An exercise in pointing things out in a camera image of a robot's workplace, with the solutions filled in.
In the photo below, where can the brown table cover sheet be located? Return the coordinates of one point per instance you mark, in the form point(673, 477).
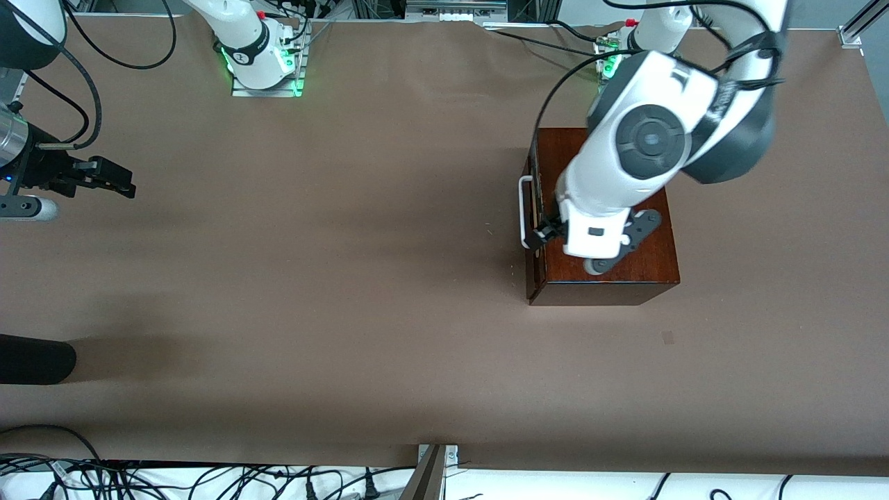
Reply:
point(417, 382)

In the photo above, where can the black ribbed cylinder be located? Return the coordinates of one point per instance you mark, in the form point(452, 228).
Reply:
point(35, 360)

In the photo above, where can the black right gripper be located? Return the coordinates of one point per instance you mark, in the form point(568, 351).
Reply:
point(42, 169)

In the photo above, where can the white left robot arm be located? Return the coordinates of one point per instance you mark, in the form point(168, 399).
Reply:
point(653, 139)

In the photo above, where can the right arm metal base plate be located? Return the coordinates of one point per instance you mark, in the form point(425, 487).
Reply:
point(264, 92)

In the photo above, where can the dark brown wooden cabinet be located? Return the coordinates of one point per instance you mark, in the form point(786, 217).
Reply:
point(646, 271)

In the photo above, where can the equipment rack with aluminium frame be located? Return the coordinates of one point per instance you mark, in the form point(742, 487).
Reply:
point(455, 8)

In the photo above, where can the metal leg with bracket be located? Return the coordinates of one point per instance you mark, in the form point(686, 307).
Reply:
point(427, 479)

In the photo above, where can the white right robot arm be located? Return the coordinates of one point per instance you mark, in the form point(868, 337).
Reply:
point(243, 35)

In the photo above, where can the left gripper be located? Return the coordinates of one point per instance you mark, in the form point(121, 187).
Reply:
point(544, 230)

